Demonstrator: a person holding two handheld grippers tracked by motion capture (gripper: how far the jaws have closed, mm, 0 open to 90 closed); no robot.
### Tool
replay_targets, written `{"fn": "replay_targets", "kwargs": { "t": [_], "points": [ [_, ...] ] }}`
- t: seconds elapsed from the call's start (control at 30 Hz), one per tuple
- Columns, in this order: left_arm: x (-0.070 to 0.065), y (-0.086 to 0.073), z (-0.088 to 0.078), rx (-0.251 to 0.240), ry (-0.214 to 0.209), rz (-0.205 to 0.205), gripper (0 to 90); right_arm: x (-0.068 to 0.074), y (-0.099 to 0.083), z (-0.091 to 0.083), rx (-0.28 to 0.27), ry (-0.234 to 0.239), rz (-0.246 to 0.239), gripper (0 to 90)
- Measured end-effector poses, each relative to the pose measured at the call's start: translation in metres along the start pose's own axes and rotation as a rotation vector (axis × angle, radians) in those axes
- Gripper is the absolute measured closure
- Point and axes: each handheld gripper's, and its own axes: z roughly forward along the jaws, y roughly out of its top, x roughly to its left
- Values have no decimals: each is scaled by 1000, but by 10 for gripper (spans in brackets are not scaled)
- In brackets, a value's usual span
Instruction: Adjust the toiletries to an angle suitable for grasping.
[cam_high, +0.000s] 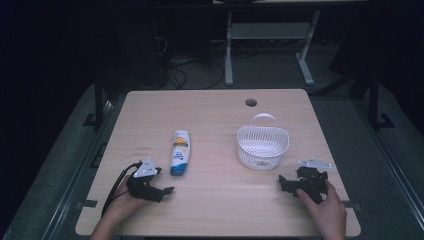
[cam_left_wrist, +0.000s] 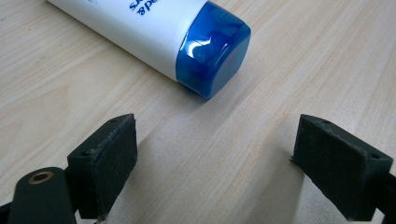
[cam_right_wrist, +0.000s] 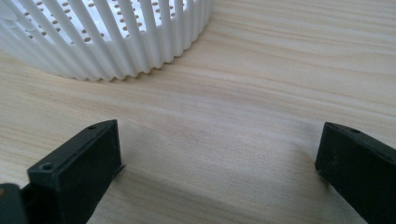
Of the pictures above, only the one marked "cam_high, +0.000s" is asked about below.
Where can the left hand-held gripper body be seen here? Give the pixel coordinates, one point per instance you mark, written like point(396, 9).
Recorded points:
point(141, 181)

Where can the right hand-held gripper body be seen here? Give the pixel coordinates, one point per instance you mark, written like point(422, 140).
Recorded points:
point(311, 181)

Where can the white plastic basket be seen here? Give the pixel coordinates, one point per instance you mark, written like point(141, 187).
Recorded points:
point(262, 151)

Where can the white and blue sunscreen bottle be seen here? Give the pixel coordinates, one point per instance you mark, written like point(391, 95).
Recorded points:
point(180, 153)

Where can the person's left hand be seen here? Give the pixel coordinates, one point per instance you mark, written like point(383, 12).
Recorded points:
point(121, 205)

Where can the person's right hand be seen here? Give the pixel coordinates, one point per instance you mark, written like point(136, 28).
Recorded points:
point(328, 216)

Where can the black tape strip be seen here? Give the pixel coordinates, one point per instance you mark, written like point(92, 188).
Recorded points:
point(89, 203)
point(354, 206)

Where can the aluminium floor rail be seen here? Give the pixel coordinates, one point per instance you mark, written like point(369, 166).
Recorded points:
point(393, 166)
point(71, 186)

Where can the black metal post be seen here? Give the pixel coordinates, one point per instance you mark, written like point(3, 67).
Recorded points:
point(99, 100)
point(374, 100)

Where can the white metal desk frame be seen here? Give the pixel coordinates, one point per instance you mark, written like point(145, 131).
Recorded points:
point(266, 31)

